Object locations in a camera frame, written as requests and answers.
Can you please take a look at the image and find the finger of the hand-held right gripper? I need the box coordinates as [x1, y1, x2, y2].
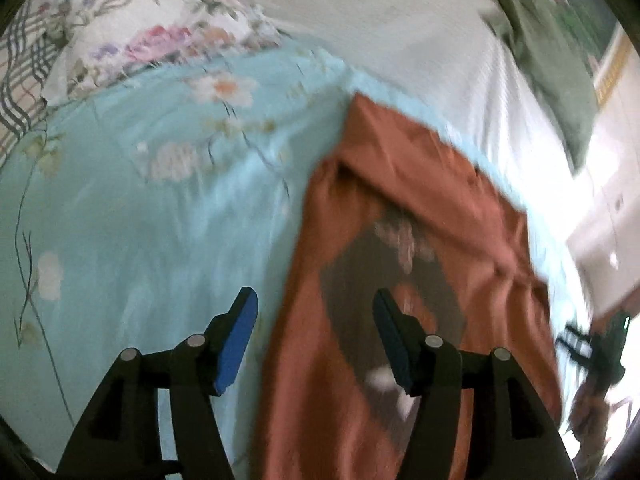
[554, 324, 598, 368]

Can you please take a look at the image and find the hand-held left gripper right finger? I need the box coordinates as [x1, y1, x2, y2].
[372, 288, 580, 480]

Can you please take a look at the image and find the rust brown printed shirt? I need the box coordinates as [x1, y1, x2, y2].
[248, 92, 564, 480]

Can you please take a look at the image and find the plaid pillow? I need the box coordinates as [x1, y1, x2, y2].
[0, 0, 68, 171]

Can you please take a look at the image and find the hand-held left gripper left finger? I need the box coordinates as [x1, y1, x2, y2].
[54, 287, 259, 480]

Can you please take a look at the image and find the green floral quilt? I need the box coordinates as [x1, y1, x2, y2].
[445, 0, 618, 171]

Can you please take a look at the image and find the light blue floral bedsheet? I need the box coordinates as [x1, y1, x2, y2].
[0, 46, 593, 480]

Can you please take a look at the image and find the white cabinet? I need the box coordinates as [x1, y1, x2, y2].
[565, 25, 640, 321]

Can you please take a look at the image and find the white floral pillow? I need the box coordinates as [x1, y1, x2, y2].
[41, 0, 281, 106]

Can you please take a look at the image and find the white ribbed blanket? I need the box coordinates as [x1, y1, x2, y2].
[245, 0, 581, 221]

